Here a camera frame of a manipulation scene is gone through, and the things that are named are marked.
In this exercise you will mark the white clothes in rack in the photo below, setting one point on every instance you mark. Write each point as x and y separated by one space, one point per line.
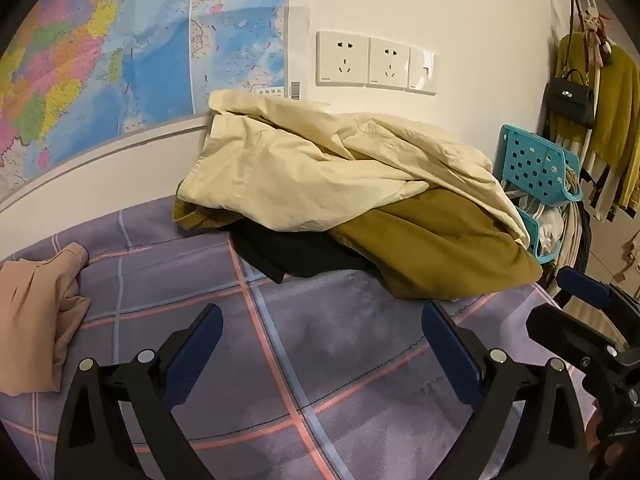
547 225

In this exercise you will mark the white coat rack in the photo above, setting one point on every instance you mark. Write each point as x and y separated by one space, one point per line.
596 90

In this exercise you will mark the colourful wall map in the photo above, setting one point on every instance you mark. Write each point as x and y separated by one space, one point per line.
150 35

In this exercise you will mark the white and black hanging garments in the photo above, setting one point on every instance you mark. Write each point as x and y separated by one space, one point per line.
600 185

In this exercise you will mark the black garment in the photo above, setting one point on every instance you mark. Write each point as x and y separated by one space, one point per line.
280 255

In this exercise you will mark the white wall socket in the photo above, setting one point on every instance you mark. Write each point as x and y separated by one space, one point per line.
389 62
342 57

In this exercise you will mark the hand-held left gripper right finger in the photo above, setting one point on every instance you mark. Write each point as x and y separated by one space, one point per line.
452 355

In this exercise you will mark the purple plaid bed sheet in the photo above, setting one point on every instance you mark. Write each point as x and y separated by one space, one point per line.
325 320

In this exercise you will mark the white wall switch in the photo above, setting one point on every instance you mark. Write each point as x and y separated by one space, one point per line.
422 70

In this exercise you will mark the black handbag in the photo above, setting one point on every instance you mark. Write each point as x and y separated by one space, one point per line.
570 102

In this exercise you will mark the cream garment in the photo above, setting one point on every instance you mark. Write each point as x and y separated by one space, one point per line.
300 170

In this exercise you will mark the pink ribbon bow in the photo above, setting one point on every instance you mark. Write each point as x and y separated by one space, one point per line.
596 35

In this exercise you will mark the yellow-green hanging sweater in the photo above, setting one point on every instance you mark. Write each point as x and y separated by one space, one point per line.
615 110

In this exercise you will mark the beige hanging cloth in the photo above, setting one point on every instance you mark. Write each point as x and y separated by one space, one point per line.
570 240

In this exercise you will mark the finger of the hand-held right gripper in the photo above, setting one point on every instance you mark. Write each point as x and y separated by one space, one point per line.
575 332
592 291

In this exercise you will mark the teal plastic rack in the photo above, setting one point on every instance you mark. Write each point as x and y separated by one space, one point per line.
530 160

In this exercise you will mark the olive garment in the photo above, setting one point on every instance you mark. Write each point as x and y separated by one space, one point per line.
440 245

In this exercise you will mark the pink garment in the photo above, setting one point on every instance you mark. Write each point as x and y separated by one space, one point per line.
30 310

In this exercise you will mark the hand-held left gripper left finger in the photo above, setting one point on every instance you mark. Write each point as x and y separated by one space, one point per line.
192 355

